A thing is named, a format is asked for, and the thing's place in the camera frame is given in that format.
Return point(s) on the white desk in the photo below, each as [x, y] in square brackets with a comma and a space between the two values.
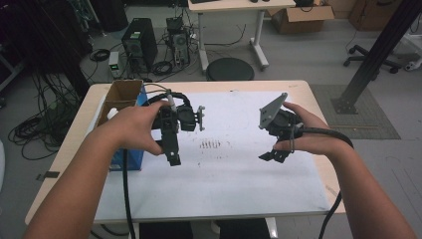
[239, 5]

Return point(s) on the small white power device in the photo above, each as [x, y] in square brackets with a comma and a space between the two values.
[114, 64]

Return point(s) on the light wooden table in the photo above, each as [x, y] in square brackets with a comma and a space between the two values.
[249, 85]

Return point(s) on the black metal post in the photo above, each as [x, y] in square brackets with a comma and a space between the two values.
[378, 53]

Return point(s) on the blue cardboard box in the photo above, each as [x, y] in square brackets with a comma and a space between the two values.
[124, 91]

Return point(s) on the white paper sheet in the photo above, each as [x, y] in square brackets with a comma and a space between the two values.
[232, 179]

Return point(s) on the person's right hand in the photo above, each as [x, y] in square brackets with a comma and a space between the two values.
[313, 139]

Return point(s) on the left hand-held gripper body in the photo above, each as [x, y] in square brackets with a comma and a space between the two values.
[185, 119]

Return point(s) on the closed brown cardboard box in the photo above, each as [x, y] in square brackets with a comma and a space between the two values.
[375, 15]

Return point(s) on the grey open computer tower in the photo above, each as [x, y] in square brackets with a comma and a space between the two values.
[179, 41]

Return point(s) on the open cardboard box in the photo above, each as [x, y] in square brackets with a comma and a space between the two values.
[300, 20]

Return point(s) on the person's left hand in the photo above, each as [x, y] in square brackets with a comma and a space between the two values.
[132, 127]

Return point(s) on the round black stool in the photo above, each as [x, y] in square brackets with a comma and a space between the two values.
[229, 69]

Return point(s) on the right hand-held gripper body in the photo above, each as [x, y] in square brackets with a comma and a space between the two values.
[282, 124]

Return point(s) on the black office chair base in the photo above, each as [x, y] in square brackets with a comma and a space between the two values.
[368, 58]

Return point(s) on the black computer tower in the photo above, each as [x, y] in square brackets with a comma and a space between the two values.
[139, 43]

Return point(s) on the grey floor mat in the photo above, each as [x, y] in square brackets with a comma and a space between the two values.
[361, 119]

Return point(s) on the white rounded item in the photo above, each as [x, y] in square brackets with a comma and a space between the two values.
[112, 113]

